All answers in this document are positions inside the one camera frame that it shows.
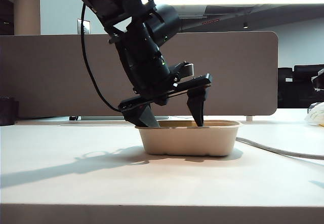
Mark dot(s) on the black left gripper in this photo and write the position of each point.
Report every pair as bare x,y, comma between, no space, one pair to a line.
157,89

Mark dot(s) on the beige paper lunch box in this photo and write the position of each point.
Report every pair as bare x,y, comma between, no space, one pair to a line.
189,140

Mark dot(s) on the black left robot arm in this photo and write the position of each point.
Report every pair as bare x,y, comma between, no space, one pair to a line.
131,31

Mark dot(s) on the white divider support foot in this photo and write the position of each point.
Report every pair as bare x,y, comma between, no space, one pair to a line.
249,118

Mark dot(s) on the red ceiling sign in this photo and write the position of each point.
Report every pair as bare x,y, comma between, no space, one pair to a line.
210,21

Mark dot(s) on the small black ceiling lamp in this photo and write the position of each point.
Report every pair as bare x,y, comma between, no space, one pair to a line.
245,25

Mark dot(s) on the long ceiling light strip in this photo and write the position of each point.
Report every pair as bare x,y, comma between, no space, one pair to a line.
253,1

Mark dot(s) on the white plastic bag green print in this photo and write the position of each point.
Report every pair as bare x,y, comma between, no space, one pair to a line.
316,115

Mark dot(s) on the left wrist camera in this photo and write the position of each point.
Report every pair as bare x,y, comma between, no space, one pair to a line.
187,69

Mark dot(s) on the silver divider base rail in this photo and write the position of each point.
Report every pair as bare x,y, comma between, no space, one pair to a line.
101,117

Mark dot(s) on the metal wall switch plate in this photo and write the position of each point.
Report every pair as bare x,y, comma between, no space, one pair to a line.
87,27

